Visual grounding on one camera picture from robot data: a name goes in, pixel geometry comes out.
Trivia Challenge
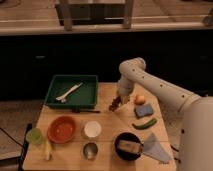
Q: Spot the blue sponge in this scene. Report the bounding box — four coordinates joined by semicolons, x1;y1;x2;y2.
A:
134;104;154;118

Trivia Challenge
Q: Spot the yellow banana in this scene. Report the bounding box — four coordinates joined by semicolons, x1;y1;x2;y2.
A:
44;139;53;161

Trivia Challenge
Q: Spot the yellow orange fruit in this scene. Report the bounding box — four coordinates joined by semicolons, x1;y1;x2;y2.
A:
134;95;146;105

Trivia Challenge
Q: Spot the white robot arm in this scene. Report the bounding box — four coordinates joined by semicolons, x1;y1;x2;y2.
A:
117;57;213;171

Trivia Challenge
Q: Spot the white cup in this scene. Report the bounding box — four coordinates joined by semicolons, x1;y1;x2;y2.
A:
83;121;102;139

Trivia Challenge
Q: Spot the grey blue cloth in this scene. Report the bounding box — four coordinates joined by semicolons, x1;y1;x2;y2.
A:
143;133;172;163

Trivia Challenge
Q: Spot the green plastic cup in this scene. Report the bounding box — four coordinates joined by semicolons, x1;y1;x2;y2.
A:
26;128;43;145

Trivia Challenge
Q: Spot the dark grape bunch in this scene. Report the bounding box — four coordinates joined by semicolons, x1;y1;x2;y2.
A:
109;97;121;112

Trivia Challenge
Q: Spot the black pen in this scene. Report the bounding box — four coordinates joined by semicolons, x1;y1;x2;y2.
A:
71;110;101;113

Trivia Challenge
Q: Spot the small metal cup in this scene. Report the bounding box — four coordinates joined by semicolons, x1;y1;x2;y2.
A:
83;142;98;160

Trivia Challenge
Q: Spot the black bowl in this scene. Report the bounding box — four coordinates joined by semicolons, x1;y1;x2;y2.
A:
114;132;143;161

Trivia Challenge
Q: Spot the green plastic tray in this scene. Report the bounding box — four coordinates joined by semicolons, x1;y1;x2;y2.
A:
45;75;98;110

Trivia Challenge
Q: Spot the red bowl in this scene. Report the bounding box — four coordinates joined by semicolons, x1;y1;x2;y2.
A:
47;116;76;144

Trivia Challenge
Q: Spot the bread slice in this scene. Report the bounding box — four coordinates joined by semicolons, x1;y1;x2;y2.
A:
117;140;142;155

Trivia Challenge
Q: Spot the white plastic fork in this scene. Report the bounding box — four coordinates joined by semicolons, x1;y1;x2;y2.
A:
55;82;83;103

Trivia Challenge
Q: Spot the wooden chair frame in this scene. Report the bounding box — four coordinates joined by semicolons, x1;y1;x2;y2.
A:
54;0;134;31

